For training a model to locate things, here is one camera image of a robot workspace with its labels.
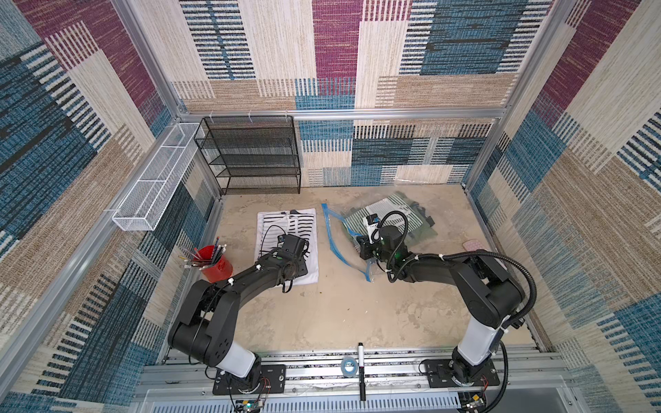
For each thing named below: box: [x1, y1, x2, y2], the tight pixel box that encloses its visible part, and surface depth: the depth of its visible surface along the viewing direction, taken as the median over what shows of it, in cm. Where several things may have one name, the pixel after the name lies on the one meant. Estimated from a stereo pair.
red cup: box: [192, 245, 234, 284], surface depth 89 cm
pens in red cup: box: [178, 236, 228, 272], surface depth 88 cm
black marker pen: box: [358, 342, 366, 402], surface depth 76 cm
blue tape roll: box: [340, 356, 359, 378], surface depth 77 cm
